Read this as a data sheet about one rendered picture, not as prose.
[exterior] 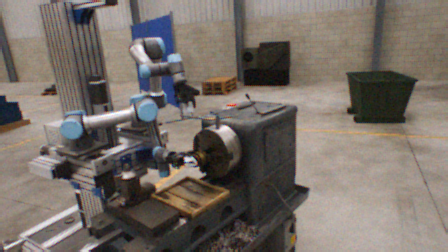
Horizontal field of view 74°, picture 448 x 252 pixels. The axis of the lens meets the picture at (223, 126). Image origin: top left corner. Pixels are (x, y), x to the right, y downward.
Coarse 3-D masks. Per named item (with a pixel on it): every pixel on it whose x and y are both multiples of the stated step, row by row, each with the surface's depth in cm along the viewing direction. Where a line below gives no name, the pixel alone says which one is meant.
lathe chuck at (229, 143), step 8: (208, 128) 181; (224, 128) 182; (208, 136) 181; (216, 136) 176; (224, 136) 176; (232, 136) 179; (208, 144) 183; (216, 144) 178; (224, 144) 174; (232, 144) 177; (208, 152) 189; (224, 152) 175; (232, 152) 175; (232, 160) 176; (208, 168) 189; (216, 168) 184; (224, 168) 179; (232, 168) 181; (216, 176) 186
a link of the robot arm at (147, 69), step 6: (132, 42) 196; (138, 42) 196; (132, 48) 191; (138, 48) 190; (132, 54) 191; (138, 54) 183; (144, 54) 182; (138, 60) 179; (144, 60) 175; (150, 60) 178; (144, 66) 168; (150, 66) 169; (156, 66) 170; (144, 72) 167; (150, 72) 169; (156, 72) 170
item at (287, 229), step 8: (272, 184) 197; (288, 208) 202; (288, 216) 224; (280, 224) 217; (288, 224) 221; (280, 232) 219; (288, 232) 221; (280, 240) 221; (288, 240) 223; (280, 248) 223; (288, 248) 225
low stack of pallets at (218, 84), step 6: (216, 78) 1020; (222, 78) 1010; (228, 78) 1000; (234, 78) 1035; (204, 84) 964; (210, 84) 995; (216, 84) 971; (222, 84) 941; (228, 84) 967; (234, 84) 1038; (204, 90) 968; (210, 90) 982; (216, 90) 961; (222, 90) 949; (228, 90) 998; (234, 90) 1023
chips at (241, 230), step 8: (232, 224) 202; (240, 224) 200; (224, 232) 193; (232, 232) 194; (240, 232) 185; (248, 232) 190; (256, 232) 190; (208, 240) 181; (216, 240) 185; (224, 240) 181; (232, 240) 180; (240, 240) 178; (248, 240) 181; (200, 248) 178; (208, 248) 179; (216, 248) 175; (224, 248) 179; (232, 248) 173; (240, 248) 175
